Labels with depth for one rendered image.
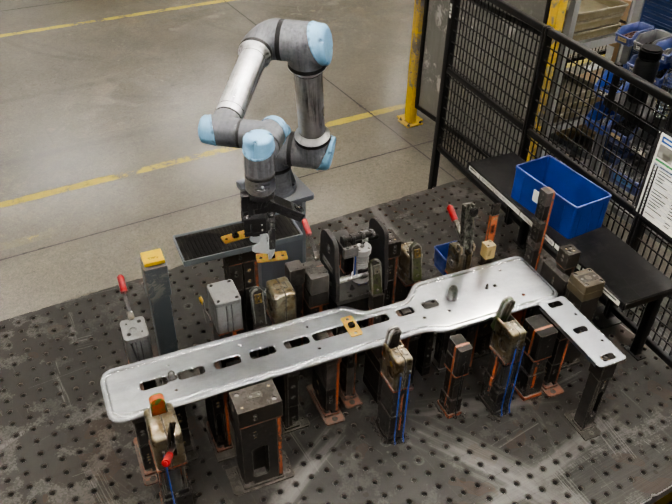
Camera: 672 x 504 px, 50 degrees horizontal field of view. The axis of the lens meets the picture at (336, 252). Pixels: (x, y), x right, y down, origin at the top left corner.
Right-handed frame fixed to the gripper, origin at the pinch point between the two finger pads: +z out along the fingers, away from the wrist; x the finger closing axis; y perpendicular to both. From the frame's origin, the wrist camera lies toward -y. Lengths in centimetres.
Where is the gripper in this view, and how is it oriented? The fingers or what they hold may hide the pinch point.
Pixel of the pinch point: (271, 252)
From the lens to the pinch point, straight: 193.8
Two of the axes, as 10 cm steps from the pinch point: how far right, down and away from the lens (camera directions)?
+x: 2.3, 6.0, -7.7
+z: -0.2, 7.9, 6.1
